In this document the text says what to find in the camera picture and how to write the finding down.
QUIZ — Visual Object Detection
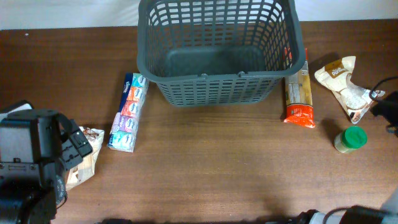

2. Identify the brown white snack bag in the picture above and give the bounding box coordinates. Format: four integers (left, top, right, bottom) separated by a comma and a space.
66, 126, 104, 191

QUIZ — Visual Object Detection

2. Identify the white brown panko bag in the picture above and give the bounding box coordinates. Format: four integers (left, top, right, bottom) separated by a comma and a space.
315, 56, 385, 124

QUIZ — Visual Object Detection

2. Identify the green lidded glass jar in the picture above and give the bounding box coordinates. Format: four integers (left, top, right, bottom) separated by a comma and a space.
333, 126, 368, 154

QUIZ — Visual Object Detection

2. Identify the orange pasta package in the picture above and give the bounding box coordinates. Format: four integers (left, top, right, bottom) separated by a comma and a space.
284, 48, 315, 128

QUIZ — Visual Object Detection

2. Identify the grey plastic shopping basket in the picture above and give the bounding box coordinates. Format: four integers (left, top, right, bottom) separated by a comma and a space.
137, 0, 305, 107

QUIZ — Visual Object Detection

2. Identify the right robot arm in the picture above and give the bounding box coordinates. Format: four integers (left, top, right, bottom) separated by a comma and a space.
289, 91, 397, 224

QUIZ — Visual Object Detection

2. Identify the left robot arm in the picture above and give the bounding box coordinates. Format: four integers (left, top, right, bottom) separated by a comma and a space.
1, 100, 93, 223

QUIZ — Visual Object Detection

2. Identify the Kleenex tissue multipack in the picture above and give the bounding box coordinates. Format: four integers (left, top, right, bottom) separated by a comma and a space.
108, 73, 149, 152

